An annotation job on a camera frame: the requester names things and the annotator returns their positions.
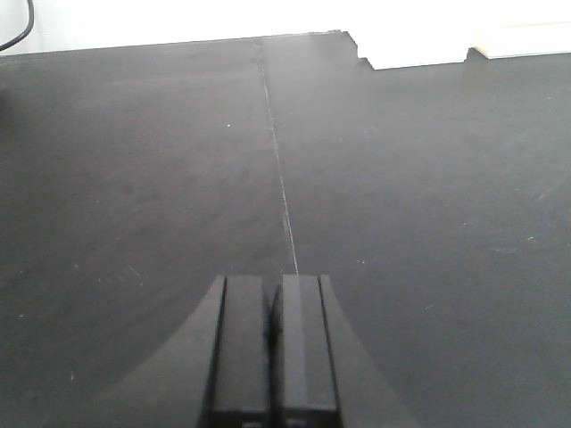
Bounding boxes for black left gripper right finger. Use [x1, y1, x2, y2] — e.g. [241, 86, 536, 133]
[273, 275, 340, 427]

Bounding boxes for black cable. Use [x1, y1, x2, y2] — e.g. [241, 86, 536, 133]
[0, 0, 35, 51]

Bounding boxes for white block on bench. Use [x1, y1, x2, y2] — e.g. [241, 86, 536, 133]
[474, 23, 570, 59]

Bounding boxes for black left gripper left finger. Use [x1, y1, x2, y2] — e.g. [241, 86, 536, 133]
[198, 276, 270, 427]

